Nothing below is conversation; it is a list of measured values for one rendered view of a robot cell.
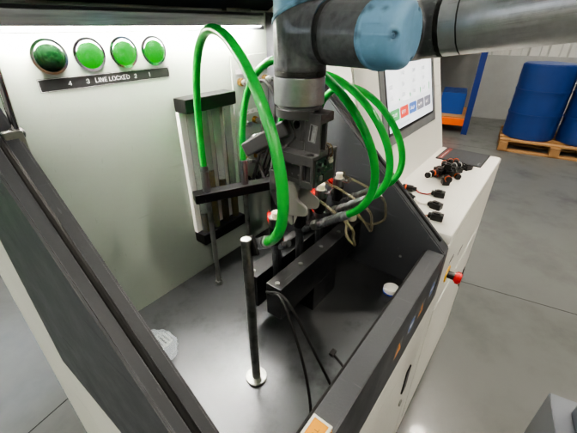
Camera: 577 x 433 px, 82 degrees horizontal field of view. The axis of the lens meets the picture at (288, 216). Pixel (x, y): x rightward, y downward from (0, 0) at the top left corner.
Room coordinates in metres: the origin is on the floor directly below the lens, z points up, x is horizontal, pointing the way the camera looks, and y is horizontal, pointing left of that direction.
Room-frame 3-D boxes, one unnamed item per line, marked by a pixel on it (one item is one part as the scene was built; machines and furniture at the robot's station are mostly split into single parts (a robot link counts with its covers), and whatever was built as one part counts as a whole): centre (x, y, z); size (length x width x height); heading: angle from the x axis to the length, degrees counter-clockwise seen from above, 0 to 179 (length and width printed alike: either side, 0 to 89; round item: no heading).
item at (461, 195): (1.02, -0.52, 0.96); 0.70 x 0.22 x 0.03; 142
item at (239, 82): (0.91, 0.09, 1.20); 0.13 x 0.03 x 0.31; 142
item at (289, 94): (0.52, -0.02, 1.34); 0.08 x 0.08 x 0.05
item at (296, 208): (0.51, -0.01, 1.15); 0.06 x 0.03 x 0.09; 53
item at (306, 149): (0.52, -0.02, 1.25); 0.09 x 0.08 x 0.12; 53
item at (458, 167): (1.05, -0.54, 1.01); 0.23 x 0.11 x 0.06; 142
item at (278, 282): (0.65, -0.05, 0.91); 0.34 x 0.10 x 0.15; 142
